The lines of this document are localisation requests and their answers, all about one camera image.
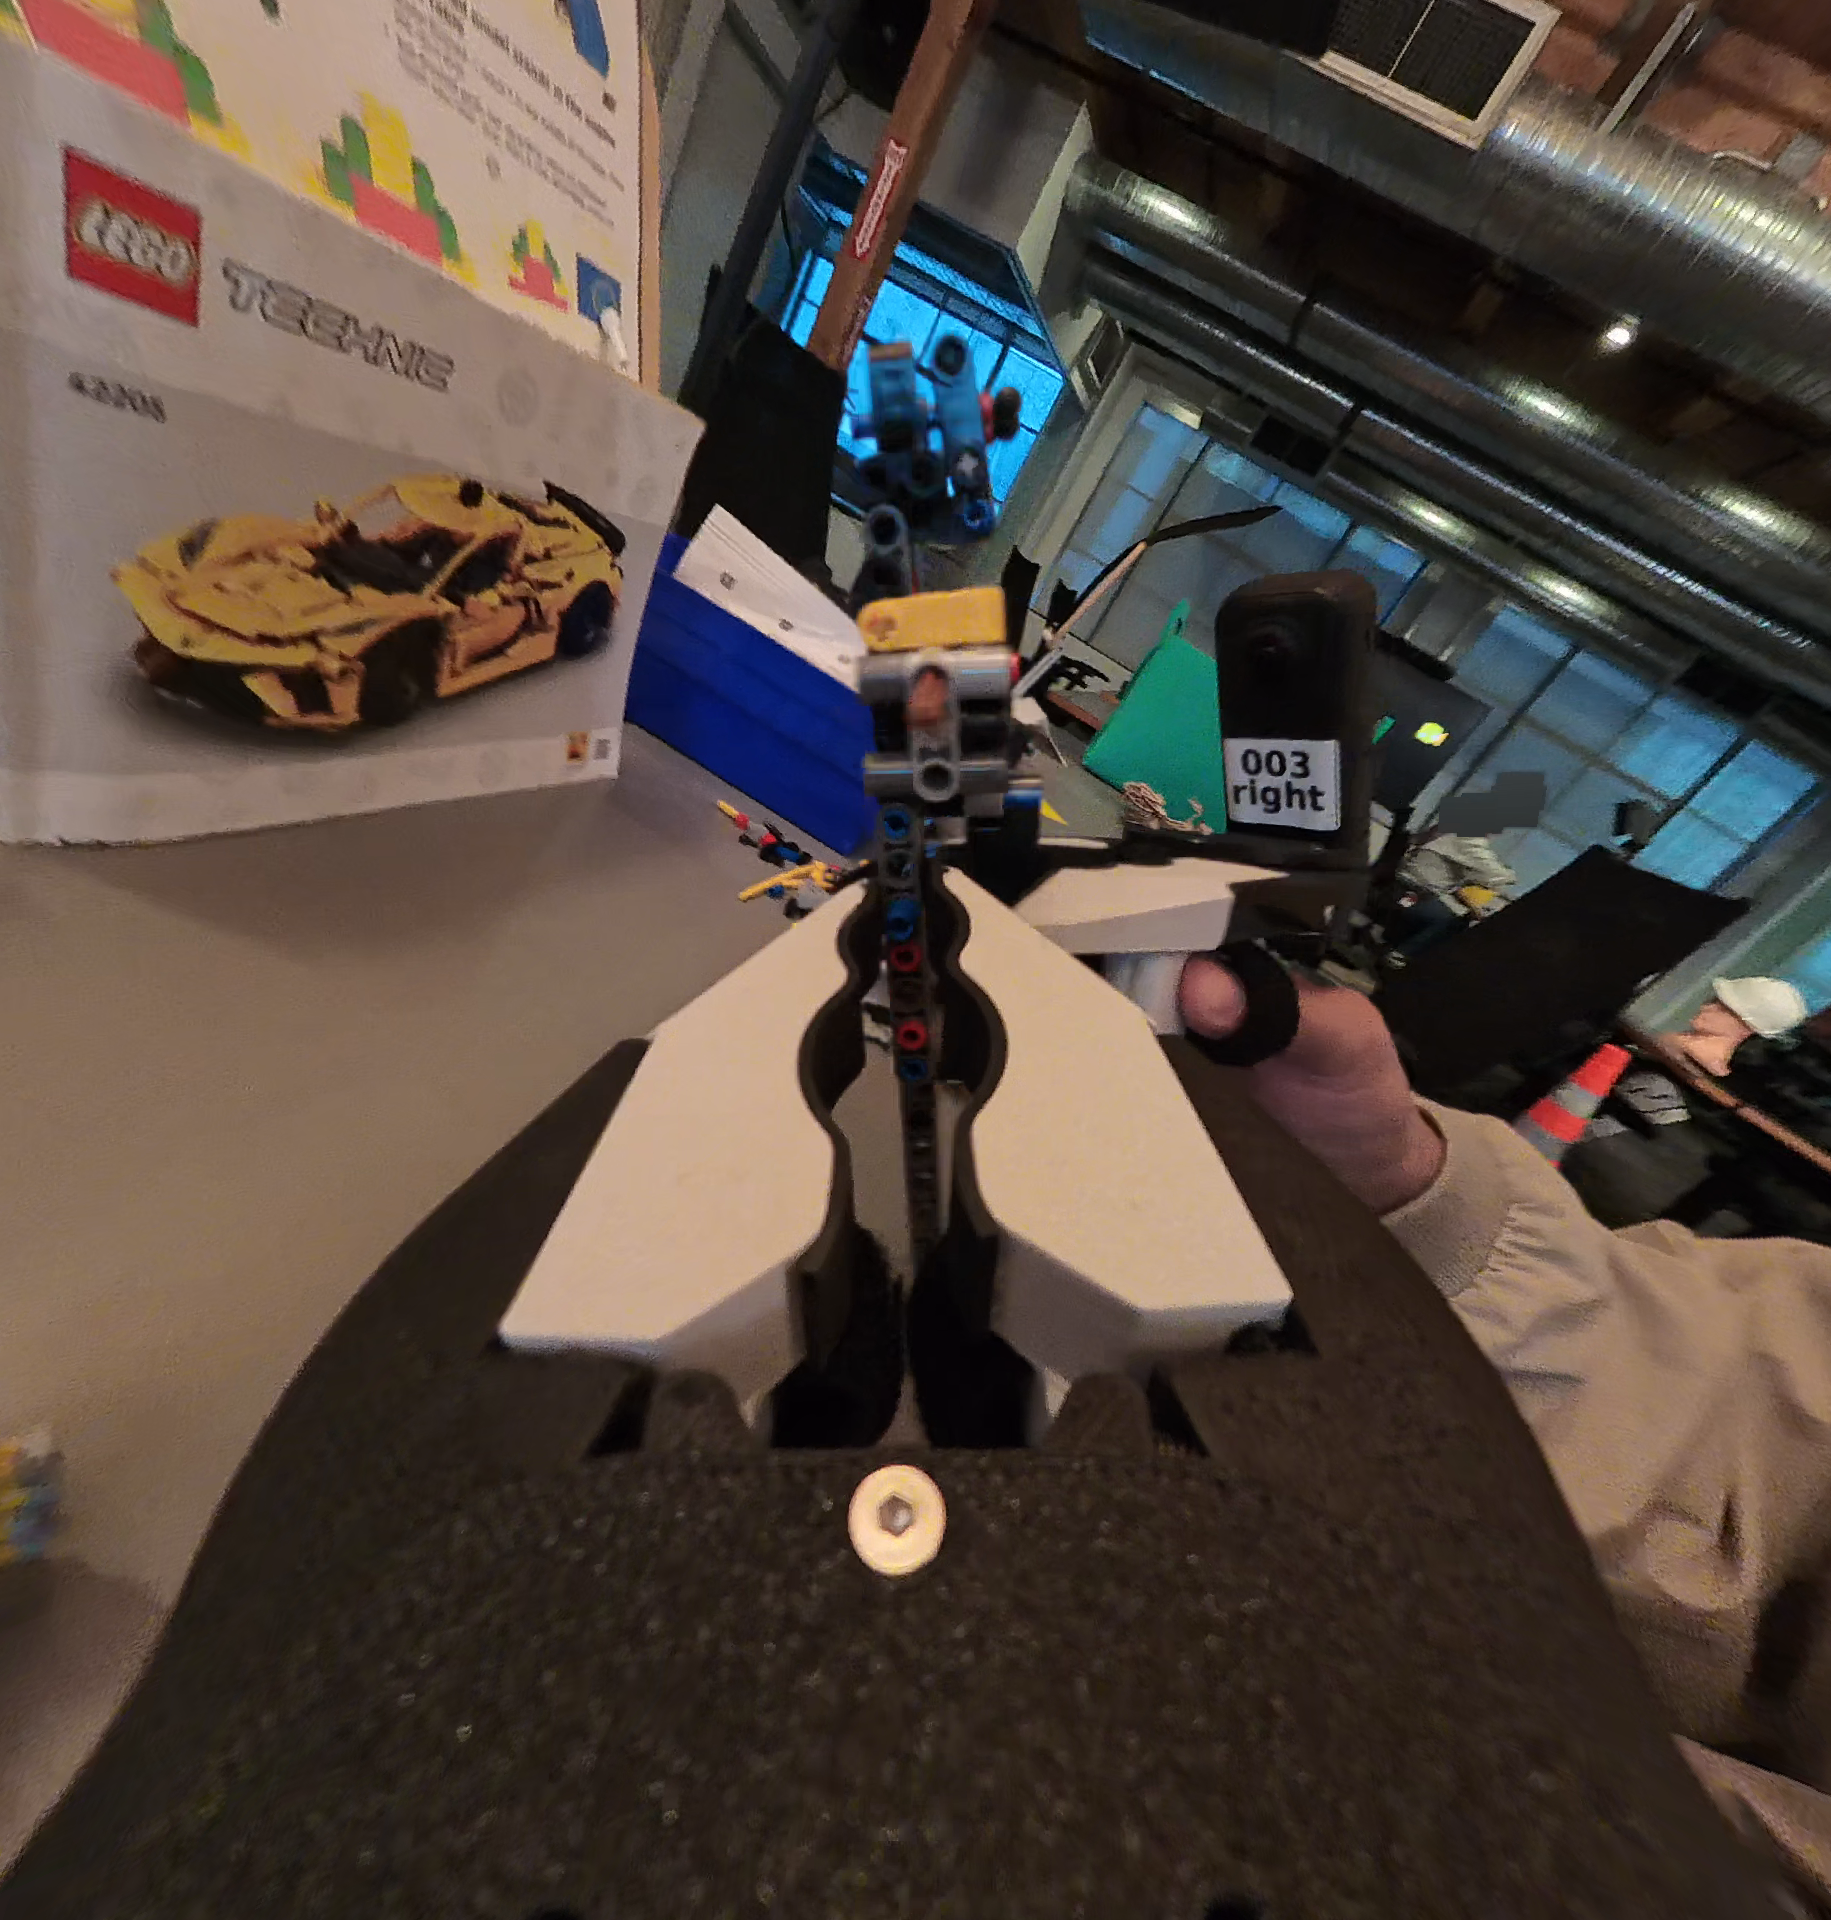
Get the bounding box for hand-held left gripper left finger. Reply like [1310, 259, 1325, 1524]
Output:
[498, 885, 874, 1422]

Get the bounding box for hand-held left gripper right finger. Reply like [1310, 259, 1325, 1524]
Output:
[934, 871, 1295, 1426]

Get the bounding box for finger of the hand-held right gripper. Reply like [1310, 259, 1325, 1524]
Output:
[1009, 863, 1280, 957]

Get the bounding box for black grey toy brick chassis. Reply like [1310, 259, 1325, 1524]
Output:
[845, 334, 1032, 1249]

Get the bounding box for black toy brick engine assembly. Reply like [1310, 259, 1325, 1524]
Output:
[0, 1333, 73, 1610]

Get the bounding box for grey desk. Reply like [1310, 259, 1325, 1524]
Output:
[0, 719, 1127, 1878]

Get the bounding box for person's right hand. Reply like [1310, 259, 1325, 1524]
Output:
[1177, 957, 1451, 1212]

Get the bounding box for black monitor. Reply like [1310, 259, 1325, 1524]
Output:
[1371, 635, 1496, 823]

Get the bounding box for pile of toy brick pieces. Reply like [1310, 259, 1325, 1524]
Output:
[709, 795, 860, 924]

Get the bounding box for blue storage bin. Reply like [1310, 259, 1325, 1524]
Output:
[621, 529, 882, 860]

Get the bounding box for orange traffic cone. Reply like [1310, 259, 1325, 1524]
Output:
[1512, 1040, 1638, 1167]

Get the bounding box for white paper parts bags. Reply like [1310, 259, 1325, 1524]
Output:
[670, 502, 873, 695]

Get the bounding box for large paned window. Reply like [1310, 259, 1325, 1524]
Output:
[762, 148, 1069, 515]

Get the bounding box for white hard hat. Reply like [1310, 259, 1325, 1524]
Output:
[1710, 973, 1812, 1044]

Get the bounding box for white air vent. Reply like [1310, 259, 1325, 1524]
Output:
[1310, 0, 1565, 148]

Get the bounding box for black tripod pole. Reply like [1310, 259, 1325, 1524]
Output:
[680, 0, 874, 410]

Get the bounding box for yellow car instruction booklet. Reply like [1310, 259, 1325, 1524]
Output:
[0, 27, 707, 848]

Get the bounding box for Lego brick instruction poster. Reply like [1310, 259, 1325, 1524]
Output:
[0, 0, 665, 388]

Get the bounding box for silver air duct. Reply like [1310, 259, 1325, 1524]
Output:
[1061, 58, 1831, 695]

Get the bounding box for wooden post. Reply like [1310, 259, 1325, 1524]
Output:
[805, 0, 1001, 372]

